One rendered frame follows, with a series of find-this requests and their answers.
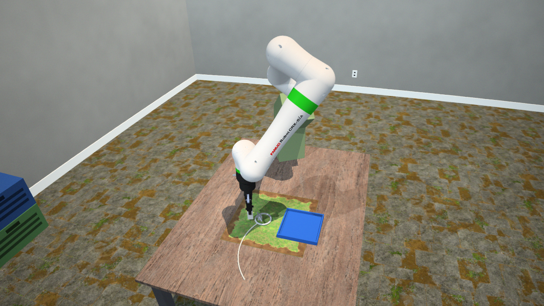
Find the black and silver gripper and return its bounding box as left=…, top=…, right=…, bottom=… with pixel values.
left=239, top=182, right=256, bottom=219

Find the blue tray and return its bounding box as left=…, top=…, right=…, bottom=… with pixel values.
left=277, top=208, right=324, bottom=246

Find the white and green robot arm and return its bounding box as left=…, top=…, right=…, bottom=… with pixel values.
left=232, top=36, right=335, bottom=184

